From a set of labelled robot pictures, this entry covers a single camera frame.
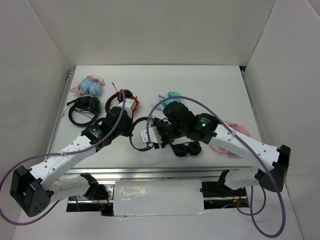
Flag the red and black headphones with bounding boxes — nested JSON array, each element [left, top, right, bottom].
[[104, 82, 139, 113]]

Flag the white foil cover plate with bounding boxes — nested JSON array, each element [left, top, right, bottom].
[[113, 179, 205, 217]]

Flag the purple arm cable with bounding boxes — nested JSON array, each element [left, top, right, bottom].
[[146, 96, 286, 237], [0, 89, 127, 226]]

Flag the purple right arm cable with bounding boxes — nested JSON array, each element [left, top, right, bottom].
[[146, 96, 286, 237]]

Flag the teal and white headphones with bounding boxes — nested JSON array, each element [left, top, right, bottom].
[[152, 91, 183, 111]]

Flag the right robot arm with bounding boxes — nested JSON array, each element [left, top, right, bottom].
[[147, 102, 291, 196]]

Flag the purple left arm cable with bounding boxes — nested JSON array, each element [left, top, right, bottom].
[[0, 89, 127, 226]]

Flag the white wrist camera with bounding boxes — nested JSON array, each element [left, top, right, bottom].
[[124, 98, 139, 118], [139, 126, 163, 144]]

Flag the blue and pink headphones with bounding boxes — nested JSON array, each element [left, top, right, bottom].
[[69, 74, 106, 97]]

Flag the black taped headphones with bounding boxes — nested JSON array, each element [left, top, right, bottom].
[[129, 116, 167, 152]]

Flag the black gaming headset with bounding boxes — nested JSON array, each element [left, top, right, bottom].
[[61, 96, 101, 128]]

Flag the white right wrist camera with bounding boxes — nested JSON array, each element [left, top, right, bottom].
[[139, 126, 163, 144]]

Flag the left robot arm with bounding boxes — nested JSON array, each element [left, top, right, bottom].
[[10, 103, 134, 217]]

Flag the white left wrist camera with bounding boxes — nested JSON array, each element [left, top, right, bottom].
[[124, 98, 139, 118]]

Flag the small black headphones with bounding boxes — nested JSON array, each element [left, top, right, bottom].
[[170, 141, 202, 158]]

